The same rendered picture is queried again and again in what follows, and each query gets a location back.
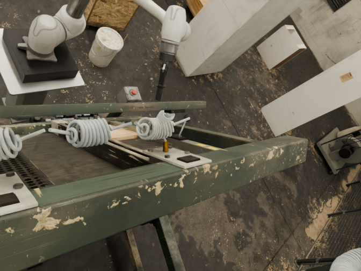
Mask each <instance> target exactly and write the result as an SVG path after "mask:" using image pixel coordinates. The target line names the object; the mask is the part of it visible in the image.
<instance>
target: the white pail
mask: <svg viewBox="0 0 361 271"><path fill-rule="evenodd" d="M127 35H128V34H127ZM127 35H126V36H125V38H124V40H125V39H126V37H127ZM124 40H123V39H122V37H121V36H120V34H119V33H118V32H117V31H115V30H113V29H111V28H109V27H101V28H99V29H98V31H97V33H96V38H95V40H94V42H93V45H92V47H91V50H90V52H89V59H90V61H91V62H92V63H93V64H94V65H95V66H97V67H102V68H103V67H106V66H108V64H109V63H110V62H111V60H112V59H113V58H114V56H115V55H116V54H117V52H119V51H120V50H121V49H122V47H123V45H124Z"/></svg>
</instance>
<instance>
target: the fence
mask: <svg viewBox="0 0 361 271"><path fill-rule="evenodd" d="M122 124H125V123H122V122H118V121H112V122H110V125H113V126H118V125H122ZM122 128H123V129H126V130H130V131H133V132H136V126H134V125H129V126H125V127H122ZM165 139H166V141H168V145H171V146H172V147H175V148H179V149H182V150H185V151H190V152H191V153H195V154H201V153H206V152H211V151H216V150H219V149H221V148H218V149H211V148H207V147H213V146H210V145H206V146H199V145H195V144H202V143H199V142H195V141H191V140H181V141H179V140H176V139H172V138H168V137H167V138H165ZM153 141H157V142H160V143H163V141H164V139H156V140H153ZM203 145H205V144H203ZM214 148H217V147H214Z"/></svg>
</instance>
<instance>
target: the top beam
mask: <svg viewBox="0 0 361 271"><path fill-rule="evenodd" d="M307 145H308V139H305V138H299V137H293V136H289V135H285V136H282V137H276V138H272V139H267V140H262V141H257V142H252V143H248V144H244V145H239V146H234V147H229V148H224V149H219V150H216V151H211V152H206V153H201V154H196V155H198V156H202V157H204V158H207V159H210V160H212V162H210V163H206V164H203V165H199V166H195V167H191V168H187V169H184V168H181V167H178V166H175V165H172V164H170V163H168V162H165V161H163V162H158V163H153V164H150V165H145V166H140V167H135V168H130V169H125V170H120V171H117V172H112V173H107V174H102V175H97V176H92V177H87V178H84V179H79V180H74V181H69V182H64V183H59V184H55V185H51V186H46V187H41V188H36V189H31V190H29V191H30V192H31V194H32V195H33V196H34V198H35V199H36V201H37V202H38V206H36V207H33V208H29V209H25V210H21V211H17V212H13V213H9V214H6V215H2V216H0V271H22V270H24V269H27V268H30V267H33V266H35V265H38V264H40V263H43V262H45V261H48V260H50V259H53V258H56V257H58V256H61V255H64V254H66V253H69V252H71V251H74V250H76V249H79V248H82V247H84V246H87V245H89V244H92V243H95V242H97V241H100V240H103V239H105V238H108V237H110V236H113V235H115V234H118V233H120V232H124V231H126V230H129V229H131V228H134V227H136V226H139V225H141V224H144V223H147V222H149V221H152V220H154V219H157V218H160V217H162V216H165V215H168V214H170V213H173V212H175V211H178V210H180V209H183V208H186V207H188V206H190V205H194V204H196V203H199V202H201V201H204V200H206V199H209V198H211V197H214V196H217V195H219V194H222V193H225V192H227V191H230V190H232V189H235V188H238V187H240V186H243V185H245V184H248V183H250V182H253V181H256V180H259V179H261V178H264V177H266V176H269V175H271V174H274V173H277V172H279V171H281V170H284V169H287V168H290V167H292V166H295V165H298V164H300V163H302V162H305V161H306V153H307Z"/></svg>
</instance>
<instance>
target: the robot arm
mask: <svg viewBox="0 0 361 271"><path fill-rule="evenodd" d="M133 1H134V2H135V3H137V4H138V5H139V6H141V7H142V8H144V9H145V10H146V11H148V12H149V13H151V14H152V15H153V16H154V17H155V18H157V19H158V20H159V21H160V22H161V23H162V31H161V32H162V38H161V43H160V49H159V50H161V51H162V52H160V56H159V59H160V60H162V61H163V64H161V70H160V78H159V82H158V85H157V92H156V97H155V100H157V101H161V98H162V93H163V88H165V87H164V83H165V78H166V75H167V73H168V69H169V66H168V64H169V62H171V63H173V62H174V59H175V55H174V54H177V50H178V47H179V43H180V42H183V41H186V40H187V39H188V37H189V36H190V34H191V28H190V26H189V24H188V23H187V22H186V12H185V9H184V8H182V7H180V6H178V5H171V6H169V7H168V9H167V11H164V10H163V9H162V8H161V7H159V6H158V5H157V4H156V3H154V2H153V1H152V0H133ZM89 2H90V0H69V3H68V4H67V5H64V6H62V8H61V9H60V10H59V11H58V13H57V14H56V15H55V16H54V17H52V16H50V15H39V16H37V17H36V18H35V19H34V20H33V22H32V24H31V27H30V30H29V34H28V37H26V36H23V41H24V43H20V44H17V45H18V46H17V47H18V48H20V49H24V50H26V54H27V57H26V58H27V59H28V60H30V61H31V60H40V61H51V62H56V61H57V59H56V57H55V54H54V48H55V47H56V46H57V45H59V44H60V43H61V42H63V41H65V40H69V39H71V38H74V37H76V36H78V35H80V34H81V33H82V32H83V31H84V29H85V27H86V21H85V18H84V15H83V13H84V11H85V9H86V7H87V6H88V4H89Z"/></svg>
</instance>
